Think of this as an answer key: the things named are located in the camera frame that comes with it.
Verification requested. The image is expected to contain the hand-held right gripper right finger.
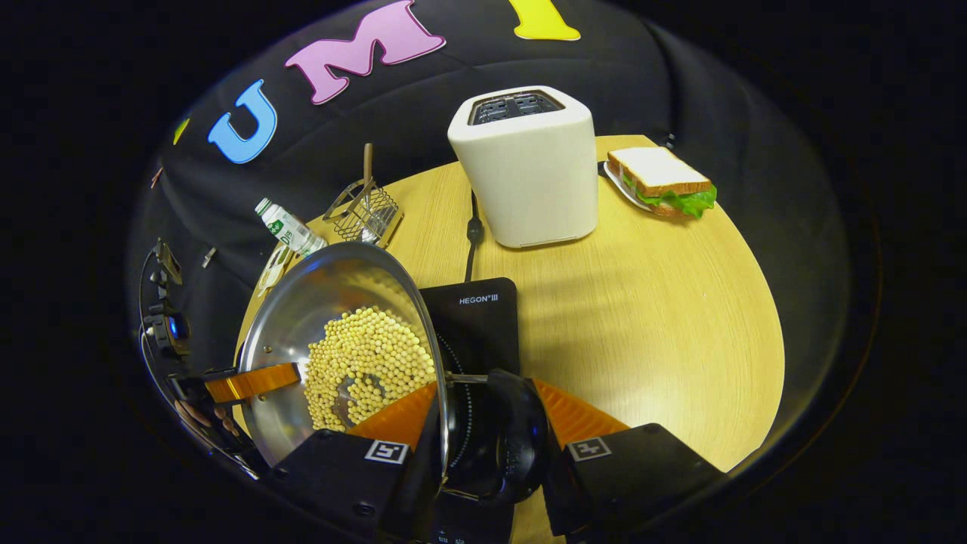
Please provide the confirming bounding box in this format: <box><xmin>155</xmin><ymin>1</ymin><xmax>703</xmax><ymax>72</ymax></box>
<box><xmin>529</xmin><ymin>378</ymin><xmax>726</xmax><ymax>537</ymax></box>

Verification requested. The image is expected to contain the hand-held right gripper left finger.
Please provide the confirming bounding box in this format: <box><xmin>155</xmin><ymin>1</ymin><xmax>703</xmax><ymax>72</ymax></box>
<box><xmin>264</xmin><ymin>382</ymin><xmax>446</xmax><ymax>541</ymax></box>

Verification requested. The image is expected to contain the steel pot with black handles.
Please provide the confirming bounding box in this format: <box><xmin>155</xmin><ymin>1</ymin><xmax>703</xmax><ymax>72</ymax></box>
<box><xmin>236</xmin><ymin>242</ymin><xmax>552</xmax><ymax>505</ymax></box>

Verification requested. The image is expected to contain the black induction cooktop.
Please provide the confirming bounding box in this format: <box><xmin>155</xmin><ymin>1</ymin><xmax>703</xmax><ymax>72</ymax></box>
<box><xmin>419</xmin><ymin>277</ymin><xmax>522</xmax><ymax>543</ymax></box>

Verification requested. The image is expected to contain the white divided dish of beans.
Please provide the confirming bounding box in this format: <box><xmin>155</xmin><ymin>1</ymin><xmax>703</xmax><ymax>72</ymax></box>
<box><xmin>255</xmin><ymin>243</ymin><xmax>295</xmax><ymax>297</ymax></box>

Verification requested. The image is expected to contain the pile of soybeans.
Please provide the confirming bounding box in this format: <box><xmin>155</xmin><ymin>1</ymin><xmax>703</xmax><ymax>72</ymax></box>
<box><xmin>304</xmin><ymin>306</ymin><xmax>437</xmax><ymax>433</ymax></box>

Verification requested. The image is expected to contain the white drink bottle green label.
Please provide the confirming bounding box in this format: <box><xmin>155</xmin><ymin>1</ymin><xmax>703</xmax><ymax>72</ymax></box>
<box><xmin>255</xmin><ymin>198</ymin><xmax>328</xmax><ymax>258</ymax></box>

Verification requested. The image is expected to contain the sandwich with lettuce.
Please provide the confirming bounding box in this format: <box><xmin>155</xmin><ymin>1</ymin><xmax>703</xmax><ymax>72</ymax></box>
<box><xmin>607</xmin><ymin>147</ymin><xmax>718</xmax><ymax>220</ymax></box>

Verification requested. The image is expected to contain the white toaster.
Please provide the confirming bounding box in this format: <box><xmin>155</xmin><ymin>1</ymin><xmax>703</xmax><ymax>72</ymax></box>
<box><xmin>447</xmin><ymin>85</ymin><xmax>599</xmax><ymax>249</ymax></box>

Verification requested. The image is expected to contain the black backdrop cloth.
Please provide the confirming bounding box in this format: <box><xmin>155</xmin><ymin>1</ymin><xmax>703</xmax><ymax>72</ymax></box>
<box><xmin>127</xmin><ymin>0</ymin><xmax>851</xmax><ymax>454</ymax></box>

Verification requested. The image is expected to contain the wire mesh basket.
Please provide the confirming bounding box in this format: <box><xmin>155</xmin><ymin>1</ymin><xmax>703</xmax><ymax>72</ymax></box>
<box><xmin>323</xmin><ymin>178</ymin><xmax>403</xmax><ymax>249</ymax></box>

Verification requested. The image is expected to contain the black toaster cable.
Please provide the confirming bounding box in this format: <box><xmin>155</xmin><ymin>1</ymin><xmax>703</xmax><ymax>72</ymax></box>
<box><xmin>463</xmin><ymin>189</ymin><xmax>484</xmax><ymax>284</ymax></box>

